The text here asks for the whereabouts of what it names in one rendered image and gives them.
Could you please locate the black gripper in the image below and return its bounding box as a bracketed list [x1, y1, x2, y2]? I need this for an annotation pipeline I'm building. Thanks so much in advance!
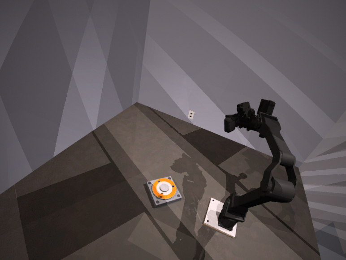
[224, 108, 256, 133]

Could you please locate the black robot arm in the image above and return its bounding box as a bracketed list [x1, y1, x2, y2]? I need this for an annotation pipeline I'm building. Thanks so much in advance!
[218, 99, 298, 232]

